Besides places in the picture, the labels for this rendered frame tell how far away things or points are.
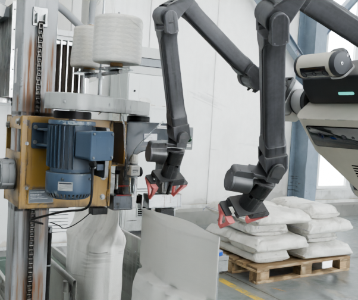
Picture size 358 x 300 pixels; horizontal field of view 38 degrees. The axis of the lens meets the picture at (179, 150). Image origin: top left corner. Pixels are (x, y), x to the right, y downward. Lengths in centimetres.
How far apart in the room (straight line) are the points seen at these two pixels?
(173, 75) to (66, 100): 34
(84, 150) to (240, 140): 573
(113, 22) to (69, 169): 49
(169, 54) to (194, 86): 516
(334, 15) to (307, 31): 675
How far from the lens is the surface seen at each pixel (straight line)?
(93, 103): 162
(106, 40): 169
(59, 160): 163
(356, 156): 168
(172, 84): 164
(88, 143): 157
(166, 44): 162
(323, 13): 120
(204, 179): 693
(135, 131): 191
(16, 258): 190
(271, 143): 128
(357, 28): 125
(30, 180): 180
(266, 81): 120
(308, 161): 759
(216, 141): 698
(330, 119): 163
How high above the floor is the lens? 134
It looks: 3 degrees down
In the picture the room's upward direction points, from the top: 3 degrees clockwise
